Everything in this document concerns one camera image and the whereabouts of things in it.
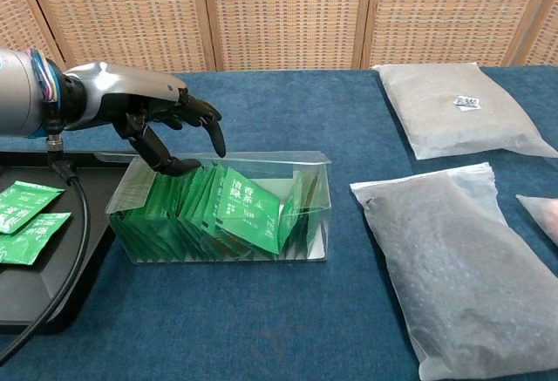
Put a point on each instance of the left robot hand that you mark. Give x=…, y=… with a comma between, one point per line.
x=113, y=89

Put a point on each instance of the clear box of green sachets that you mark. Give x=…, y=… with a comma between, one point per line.
x=261, y=163

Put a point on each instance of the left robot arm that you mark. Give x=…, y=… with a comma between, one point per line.
x=17, y=93

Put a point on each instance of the green tea bag sachet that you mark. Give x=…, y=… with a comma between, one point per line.
x=30, y=237
x=248, y=215
x=26, y=202
x=213, y=198

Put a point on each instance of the black plastic tray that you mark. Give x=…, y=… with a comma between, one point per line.
x=43, y=285

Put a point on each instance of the large frosted bag brown contents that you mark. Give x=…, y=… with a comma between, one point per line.
x=436, y=106

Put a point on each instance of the frosted bag dark contents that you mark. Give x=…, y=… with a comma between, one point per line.
x=457, y=267

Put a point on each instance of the frosted bag pink floral cloth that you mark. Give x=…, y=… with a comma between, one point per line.
x=545, y=215

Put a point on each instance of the woven bamboo folding screen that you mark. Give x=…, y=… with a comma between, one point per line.
x=283, y=15

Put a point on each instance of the blue felt table cover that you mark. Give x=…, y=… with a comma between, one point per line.
x=261, y=311

